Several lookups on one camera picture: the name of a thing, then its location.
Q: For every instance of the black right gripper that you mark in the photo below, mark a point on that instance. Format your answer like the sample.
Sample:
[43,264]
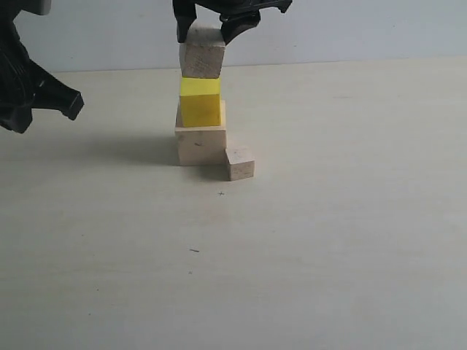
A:
[236,16]

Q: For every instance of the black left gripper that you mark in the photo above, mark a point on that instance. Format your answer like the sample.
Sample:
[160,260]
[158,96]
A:
[18,93]

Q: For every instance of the medium wooden cube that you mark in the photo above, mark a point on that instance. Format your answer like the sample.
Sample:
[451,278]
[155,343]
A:
[201,55]

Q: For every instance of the yellow cube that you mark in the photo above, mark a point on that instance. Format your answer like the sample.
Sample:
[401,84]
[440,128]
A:
[200,102]

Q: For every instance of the large wooden cube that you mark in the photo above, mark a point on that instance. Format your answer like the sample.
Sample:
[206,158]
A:
[201,146]

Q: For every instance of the small wooden cube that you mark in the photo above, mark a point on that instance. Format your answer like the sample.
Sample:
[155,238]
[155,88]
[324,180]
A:
[240,163]

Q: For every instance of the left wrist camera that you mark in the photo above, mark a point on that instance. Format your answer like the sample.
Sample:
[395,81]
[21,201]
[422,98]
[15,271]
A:
[37,7]

